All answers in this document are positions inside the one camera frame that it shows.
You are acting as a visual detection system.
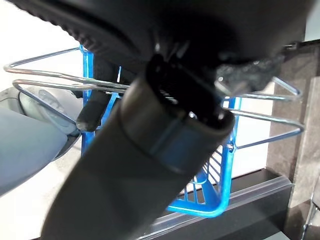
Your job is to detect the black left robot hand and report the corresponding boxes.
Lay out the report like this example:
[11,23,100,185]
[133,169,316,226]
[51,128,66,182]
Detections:
[9,0,311,240]

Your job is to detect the blue plastic shopping basket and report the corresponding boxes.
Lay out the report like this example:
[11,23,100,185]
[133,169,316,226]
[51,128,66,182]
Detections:
[3,44,305,219]

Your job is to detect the silver left robot leg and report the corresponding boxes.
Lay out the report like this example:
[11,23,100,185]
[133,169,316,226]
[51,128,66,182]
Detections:
[0,84,83,198]

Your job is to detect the black shelf board clear rail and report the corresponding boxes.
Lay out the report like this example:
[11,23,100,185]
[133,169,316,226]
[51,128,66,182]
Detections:
[149,168,294,240]

